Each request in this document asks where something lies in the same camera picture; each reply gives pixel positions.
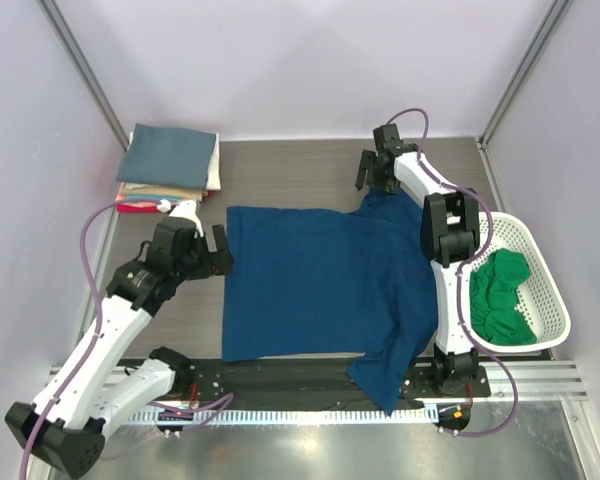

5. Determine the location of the dark blue t shirt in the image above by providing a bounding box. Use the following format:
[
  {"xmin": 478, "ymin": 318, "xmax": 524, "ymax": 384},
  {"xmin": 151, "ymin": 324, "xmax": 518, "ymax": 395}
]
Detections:
[{"xmin": 222, "ymin": 191, "xmax": 437, "ymax": 412}]

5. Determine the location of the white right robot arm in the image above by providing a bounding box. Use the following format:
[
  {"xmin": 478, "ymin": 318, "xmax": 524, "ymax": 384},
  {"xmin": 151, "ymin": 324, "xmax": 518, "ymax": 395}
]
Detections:
[{"xmin": 355, "ymin": 123, "xmax": 481, "ymax": 396}]

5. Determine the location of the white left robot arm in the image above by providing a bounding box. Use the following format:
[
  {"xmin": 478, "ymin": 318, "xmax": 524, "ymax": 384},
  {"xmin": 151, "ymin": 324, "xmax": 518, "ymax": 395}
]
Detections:
[{"xmin": 5, "ymin": 214, "xmax": 233, "ymax": 479}]

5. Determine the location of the red folded t shirt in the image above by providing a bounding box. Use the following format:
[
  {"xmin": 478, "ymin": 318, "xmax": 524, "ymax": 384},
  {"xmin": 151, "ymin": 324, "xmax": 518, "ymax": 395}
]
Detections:
[{"xmin": 116, "ymin": 203, "xmax": 159, "ymax": 213}]

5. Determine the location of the tan folded t shirt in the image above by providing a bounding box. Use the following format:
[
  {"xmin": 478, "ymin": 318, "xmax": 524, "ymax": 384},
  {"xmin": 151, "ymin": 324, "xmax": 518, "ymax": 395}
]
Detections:
[{"xmin": 119, "ymin": 183, "xmax": 208, "ymax": 202}]

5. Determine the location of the teal folded t shirt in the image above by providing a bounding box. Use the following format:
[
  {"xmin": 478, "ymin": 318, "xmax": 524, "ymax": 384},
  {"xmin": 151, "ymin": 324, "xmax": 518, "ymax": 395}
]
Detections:
[{"xmin": 118, "ymin": 195, "xmax": 203, "ymax": 204}]

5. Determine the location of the salmon pink folded t shirt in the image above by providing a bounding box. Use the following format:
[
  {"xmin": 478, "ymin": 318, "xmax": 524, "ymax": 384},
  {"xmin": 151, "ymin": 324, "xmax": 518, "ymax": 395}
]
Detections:
[{"xmin": 116, "ymin": 194, "xmax": 172, "ymax": 208}]

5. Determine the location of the slate blue folded t shirt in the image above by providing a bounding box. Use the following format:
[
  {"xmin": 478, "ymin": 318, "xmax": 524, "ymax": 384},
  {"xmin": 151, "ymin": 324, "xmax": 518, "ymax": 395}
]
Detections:
[{"xmin": 116, "ymin": 123, "xmax": 216, "ymax": 189}]

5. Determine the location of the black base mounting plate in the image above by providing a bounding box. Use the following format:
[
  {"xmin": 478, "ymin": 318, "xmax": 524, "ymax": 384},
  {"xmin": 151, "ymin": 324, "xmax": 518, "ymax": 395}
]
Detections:
[{"xmin": 160, "ymin": 357, "xmax": 491, "ymax": 412}]

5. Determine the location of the green t shirt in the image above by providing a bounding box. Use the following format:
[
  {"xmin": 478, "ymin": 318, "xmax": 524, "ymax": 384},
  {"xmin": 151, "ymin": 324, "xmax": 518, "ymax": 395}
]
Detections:
[{"xmin": 470, "ymin": 249, "xmax": 537, "ymax": 347}]

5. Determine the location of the white perforated laundry basket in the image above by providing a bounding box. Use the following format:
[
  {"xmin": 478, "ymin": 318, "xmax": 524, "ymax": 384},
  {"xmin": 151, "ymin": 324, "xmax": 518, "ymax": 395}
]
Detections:
[{"xmin": 469, "ymin": 212, "xmax": 571, "ymax": 355}]

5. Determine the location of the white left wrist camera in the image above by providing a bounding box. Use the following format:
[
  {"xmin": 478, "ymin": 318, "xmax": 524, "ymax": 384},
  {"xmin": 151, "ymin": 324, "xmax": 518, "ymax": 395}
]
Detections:
[{"xmin": 156, "ymin": 199, "xmax": 204, "ymax": 237}]

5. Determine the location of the right aluminium frame post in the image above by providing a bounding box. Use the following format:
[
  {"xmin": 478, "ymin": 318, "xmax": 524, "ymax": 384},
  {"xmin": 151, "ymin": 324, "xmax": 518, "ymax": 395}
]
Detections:
[{"xmin": 477, "ymin": 0, "xmax": 576, "ymax": 149}]

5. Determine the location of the aluminium frame post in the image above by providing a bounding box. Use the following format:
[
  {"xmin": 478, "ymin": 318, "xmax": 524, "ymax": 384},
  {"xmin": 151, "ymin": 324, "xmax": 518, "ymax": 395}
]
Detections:
[
  {"xmin": 37, "ymin": 0, "xmax": 129, "ymax": 150},
  {"xmin": 477, "ymin": 0, "xmax": 576, "ymax": 149}
]

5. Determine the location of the white slotted cable duct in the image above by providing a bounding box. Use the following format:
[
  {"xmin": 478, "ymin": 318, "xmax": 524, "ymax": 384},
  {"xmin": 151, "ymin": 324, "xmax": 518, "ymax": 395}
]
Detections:
[{"xmin": 123, "ymin": 404, "xmax": 439, "ymax": 428}]

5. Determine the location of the left aluminium frame post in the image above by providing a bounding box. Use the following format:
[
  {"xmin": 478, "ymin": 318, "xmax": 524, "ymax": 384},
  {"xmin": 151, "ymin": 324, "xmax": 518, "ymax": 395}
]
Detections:
[{"xmin": 37, "ymin": 0, "xmax": 129, "ymax": 150}]

